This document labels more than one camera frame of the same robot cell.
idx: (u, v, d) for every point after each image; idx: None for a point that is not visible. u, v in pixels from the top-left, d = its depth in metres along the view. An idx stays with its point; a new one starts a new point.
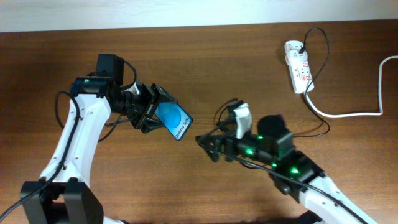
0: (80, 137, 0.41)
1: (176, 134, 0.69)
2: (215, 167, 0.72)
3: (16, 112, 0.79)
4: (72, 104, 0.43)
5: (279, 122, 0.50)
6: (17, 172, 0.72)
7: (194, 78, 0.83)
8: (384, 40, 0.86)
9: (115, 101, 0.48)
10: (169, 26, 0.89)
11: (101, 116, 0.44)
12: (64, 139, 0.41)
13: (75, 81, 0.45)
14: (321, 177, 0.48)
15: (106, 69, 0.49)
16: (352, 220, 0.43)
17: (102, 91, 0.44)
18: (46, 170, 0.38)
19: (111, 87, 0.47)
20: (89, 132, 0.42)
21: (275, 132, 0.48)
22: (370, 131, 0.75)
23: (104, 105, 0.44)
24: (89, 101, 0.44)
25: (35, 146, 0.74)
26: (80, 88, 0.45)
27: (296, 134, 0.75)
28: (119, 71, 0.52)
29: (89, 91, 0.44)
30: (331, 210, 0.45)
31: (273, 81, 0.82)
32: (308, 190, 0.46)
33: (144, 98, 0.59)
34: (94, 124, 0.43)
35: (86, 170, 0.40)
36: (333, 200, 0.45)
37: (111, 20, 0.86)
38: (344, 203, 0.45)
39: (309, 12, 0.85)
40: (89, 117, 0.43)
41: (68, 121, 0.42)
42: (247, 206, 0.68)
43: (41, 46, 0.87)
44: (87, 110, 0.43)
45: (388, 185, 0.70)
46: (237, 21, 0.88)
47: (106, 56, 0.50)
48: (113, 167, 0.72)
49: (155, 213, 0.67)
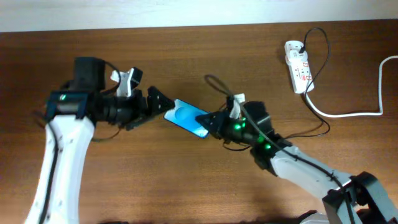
0: (60, 175, 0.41)
1: (199, 134, 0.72)
2: (215, 167, 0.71)
3: (16, 112, 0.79)
4: (49, 133, 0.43)
5: (263, 109, 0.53)
6: (18, 172, 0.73)
7: (193, 78, 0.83)
8: (384, 40, 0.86)
9: (95, 114, 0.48)
10: (169, 27, 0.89)
11: (81, 141, 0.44)
12: (43, 182, 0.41)
13: (49, 97, 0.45)
14: (288, 145, 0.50)
15: (84, 76, 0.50)
16: (310, 169, 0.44)
17: (80, 109, 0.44)
18: (32, 216, 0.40)
19: (92, 100, 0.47)
20: (70, 166, 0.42)
21: (256, 116, 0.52)
22: (369, 131, 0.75)
23: (84, 129, 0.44)
24: (68, 124, 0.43)
25: (36, 146, 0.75)
26: (56, 106, 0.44)
27: (296, 134, 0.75)
28: (101, 76, 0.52)
29: (67, 109, 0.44)
30: (291, 166, 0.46)
31: (273, 81, 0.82)
32: (274, 155, 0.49)
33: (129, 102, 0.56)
34: (73, 154, 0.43)
35: (72, 208, 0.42)
36: (291, 156, 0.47)
37: (111, 20, 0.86)
38: (302, 157, 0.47)
39: (309, 12, 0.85)
40: (68, 147, 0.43)
41: (47, 153, 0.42)
42: (247, 206, 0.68)
43: (41, 47, 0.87)
44: (66, 140, 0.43)
45: (388, 185, 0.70)
46: (237, 21, 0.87)
47: (85, 61, 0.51)
48: (112, 167, 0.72)
49: (155, 213, 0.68)
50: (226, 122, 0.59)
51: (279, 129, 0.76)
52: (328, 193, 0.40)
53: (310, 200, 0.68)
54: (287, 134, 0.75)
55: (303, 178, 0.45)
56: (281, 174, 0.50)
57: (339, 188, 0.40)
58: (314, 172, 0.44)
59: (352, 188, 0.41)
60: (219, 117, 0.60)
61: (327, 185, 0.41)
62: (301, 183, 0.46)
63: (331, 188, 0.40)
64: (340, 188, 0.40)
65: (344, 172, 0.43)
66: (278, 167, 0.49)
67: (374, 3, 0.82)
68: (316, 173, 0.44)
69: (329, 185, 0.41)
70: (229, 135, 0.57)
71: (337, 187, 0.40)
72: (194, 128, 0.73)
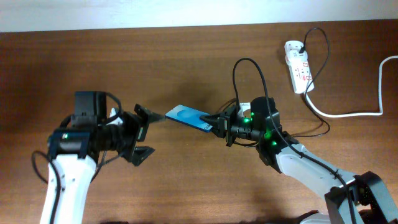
0: (63, 212, 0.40)
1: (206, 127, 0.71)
2: (215, 167, 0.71)
3: (13, 111, 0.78)
4: (51, 172, 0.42)
5: (272, 104, 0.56)
6: (11, 172, 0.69)
7: (193, 78, 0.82)
8: (382, 40, 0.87)
9: (96, 153, 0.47)
10: (170, 27, 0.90)
11: (86, 178, 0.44)
12: (46, 208, 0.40)
13: (52, 135, 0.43)
14: (295, 142, 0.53)
15: (84, 111, 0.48)
16: (313, 167, 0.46)
17: (84, 150, 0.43)
18: None
19: (94, 140, 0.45)
20: (74, 200, 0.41)
21: (267, 110, 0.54)
22: (372, 130, 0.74)
23: (88, 168, 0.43)
24: (68, 164, 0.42)
25: (31, 144, 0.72)
26: (58, 145, 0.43)
27: (296, 134, 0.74)
28: (102, 109, 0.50)
29: (70, 147, 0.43)
30: (296, 162, 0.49)
31: (273, 81, 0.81)
32: (280, 150, 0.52)
33: (130, 126, 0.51)
34: (78, 191, 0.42)
35: None
36: (296, 153, 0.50)
37: (111, 20, 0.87)
38: (306, 155, 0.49)
39: (307, 12, 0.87)
40: (71, 185, 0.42)
41: (50, 191, 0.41)
42: (247, 206, 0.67)
43: (43, 46, 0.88)
44: (69, 178, 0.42)
45: (394, 185, 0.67)
46: (237, 22, 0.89)
47: (85, 95, 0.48)
48: (113, 167, 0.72)
49: (156, 213, 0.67)
50: (234, 117, 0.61)
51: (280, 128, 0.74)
52: (331, 189, 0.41)
53: (310, 200, 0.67)
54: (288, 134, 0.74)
55: (307, 175, 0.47)
56: (286, 170, 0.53)
57: (342, 186, 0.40)
58: (318, 169, 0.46)
59: (354, 187, 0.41)
60: (228, 110, 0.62)
61: (329, 182, 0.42)
62: (304, 180, 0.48)
63: (334, 185, 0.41)
64: (343, 186, 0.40)
65: (349, 171, 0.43)
66: (283, 163, 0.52)
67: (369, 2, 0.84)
68: (320, 170, 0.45)
69: (332, 182, 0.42)
70: (236, 130, 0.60)
71: (340, 185, 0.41)
72: (199, 124, 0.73)
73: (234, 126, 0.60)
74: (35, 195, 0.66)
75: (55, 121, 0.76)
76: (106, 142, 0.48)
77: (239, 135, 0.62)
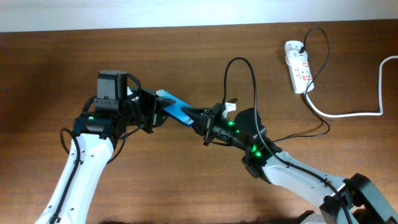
0: (78, 185, 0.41)
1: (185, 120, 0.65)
2: (215, 167, 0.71)
3: (12, 111, 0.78)
4: (73, 146, 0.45)
5: (259, 119, 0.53)
6: (11, 172, 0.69)
7: (193, 78, 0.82)
8: (381, 40, 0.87)
9: (118, 137, 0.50)
10: (169, 27, 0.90)
11: (103, 158, 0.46)
12: (63, 178, 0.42)
13: (78, 118, 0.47)
14: (278, 152, 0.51)
15: (107, 94, 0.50)
16: (302, 176, 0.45)
17: (106, 132, 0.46)
18: (40, 218, 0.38)
19: (115, 125, 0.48)
20: (89, 175, 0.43)
21: (254, 128, 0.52)
22: (372, 130, 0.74)
23: (107, 147, 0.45)
24: (88, 142, 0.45)
25: (31, 144, 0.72)
26: (83, 125, 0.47)
27: (296, 134, 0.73)
28: (122, 92, 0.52)
29: (94, 129, 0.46)
30: (284, 173, 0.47)
31: (273, 81, 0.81)
32: (266, 162, 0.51)
33: (146, 100, 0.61)
34: (93, 167, 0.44)
35: (83, 216, 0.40)
36: (283, 163, 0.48)
37: (111, 20, 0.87)
38: (294, 164, 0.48)
39: (306, 12, 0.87)
40: (89, 160, 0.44)
41: (68, 163, 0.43)
42: (247, 206, 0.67)
43: (43, 47, 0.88)
44: (88, 154, 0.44)
45: (394, 184, 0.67)
46: (236, 22, 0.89)
47: (107, 79, 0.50)
48: (113, 167, 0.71)
49: (156, 213, 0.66)
50: (218, 117, 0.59)
51: (280, 128, 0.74)
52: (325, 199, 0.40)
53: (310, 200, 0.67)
54: (287, 134, 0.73)
55: (297, 185, 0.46)
56: (275, 181, 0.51)
57: (334, 193, 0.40)
58: (306, 178, 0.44)
59: (346, 191, 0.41)
60: (214, 108, 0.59)
61: (321, 190, 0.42)
62: (294, 189, 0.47)
63: (326, 193, 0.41)
64: (335, 194, 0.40)
65: (337, 176, 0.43)
66: (272, 175, 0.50)
67: (367, 2, 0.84)
68: (310, 178, 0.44)
69: (324, 190, 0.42)
70: (216, 132, 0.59)
71: (331, 193, 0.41)
72: (180, 116, 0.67)
73: (216, 128, 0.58)
74: (35, 195, 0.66)
75: (55, 120, 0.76)
76: (127, 121, 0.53)
77: (221, 139, 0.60)
